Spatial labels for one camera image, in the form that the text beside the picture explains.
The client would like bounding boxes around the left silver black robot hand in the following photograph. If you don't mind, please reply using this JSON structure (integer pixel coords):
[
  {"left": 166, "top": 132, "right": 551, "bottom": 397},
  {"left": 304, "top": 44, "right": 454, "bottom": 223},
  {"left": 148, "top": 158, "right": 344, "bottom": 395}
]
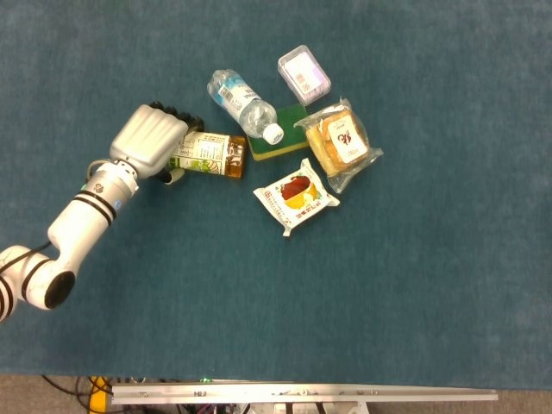
[{"left": 108, "top": 101, "right": 206, "bottom": 185}]

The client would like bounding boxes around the aluminium rail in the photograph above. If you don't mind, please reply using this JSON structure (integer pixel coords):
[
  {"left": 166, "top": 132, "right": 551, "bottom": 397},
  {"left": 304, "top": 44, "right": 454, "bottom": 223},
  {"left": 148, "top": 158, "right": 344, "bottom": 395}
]
[{"left": 110, "top": 381, "right": 499, "bottom": 406}]

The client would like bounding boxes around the black cable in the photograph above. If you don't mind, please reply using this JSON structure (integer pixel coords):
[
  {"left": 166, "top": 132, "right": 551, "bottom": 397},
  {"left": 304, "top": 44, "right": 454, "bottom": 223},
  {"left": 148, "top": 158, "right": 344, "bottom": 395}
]
[{"left": 41, "top": 373, "right": 113, "bottom": 409}]

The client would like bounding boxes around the clear plastic box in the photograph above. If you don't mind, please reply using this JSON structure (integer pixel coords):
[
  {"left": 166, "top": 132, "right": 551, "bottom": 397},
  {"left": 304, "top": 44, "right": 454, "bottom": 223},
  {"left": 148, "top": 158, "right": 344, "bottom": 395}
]
[{"left": 277, "top": 44, "right": 332, "bottom": 107}]

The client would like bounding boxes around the blue felt table cloth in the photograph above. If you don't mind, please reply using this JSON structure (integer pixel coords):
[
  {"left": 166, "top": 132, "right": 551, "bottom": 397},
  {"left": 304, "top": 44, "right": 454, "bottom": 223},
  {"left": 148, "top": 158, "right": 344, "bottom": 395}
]
[{"left": 0, "top": 0, "right": 552, "bottom": 389}]

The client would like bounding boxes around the green yellow sponge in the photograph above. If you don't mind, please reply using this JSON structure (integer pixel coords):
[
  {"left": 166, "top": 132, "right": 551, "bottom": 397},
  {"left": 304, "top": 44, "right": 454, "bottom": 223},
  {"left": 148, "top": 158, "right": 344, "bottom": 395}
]
[{"left": 246, "top": 102, "right": 311, "bottom": 162}]

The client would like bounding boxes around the bread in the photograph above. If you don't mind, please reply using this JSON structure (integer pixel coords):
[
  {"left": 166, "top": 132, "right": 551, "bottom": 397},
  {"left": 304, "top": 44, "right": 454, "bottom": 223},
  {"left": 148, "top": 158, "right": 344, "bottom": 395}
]
[{"left": 293, "top": 97, "right": 385, "bottom": 194}]

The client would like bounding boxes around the brown tea bottle green label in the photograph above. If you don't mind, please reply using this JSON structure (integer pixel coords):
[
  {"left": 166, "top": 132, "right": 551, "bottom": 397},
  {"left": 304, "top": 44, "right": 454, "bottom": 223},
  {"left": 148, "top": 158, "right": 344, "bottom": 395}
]
[{"left": 167, "top": 130, "right": 249, "bottom": 181}]

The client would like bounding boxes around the clear water bottle white cap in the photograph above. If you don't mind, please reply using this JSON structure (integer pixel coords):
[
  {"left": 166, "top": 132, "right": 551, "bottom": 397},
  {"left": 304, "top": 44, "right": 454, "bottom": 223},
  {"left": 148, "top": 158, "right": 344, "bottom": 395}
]
[{"left": 206, "top": 68, "right": 285, "bottom": 146}]

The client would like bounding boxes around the white snack packet red print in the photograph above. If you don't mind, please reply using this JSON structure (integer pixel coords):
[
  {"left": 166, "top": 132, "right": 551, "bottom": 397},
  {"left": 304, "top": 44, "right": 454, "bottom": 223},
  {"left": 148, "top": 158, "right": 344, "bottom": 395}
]
[{"left": 252, "top": 157, "right": 342, "bottom": 238}]

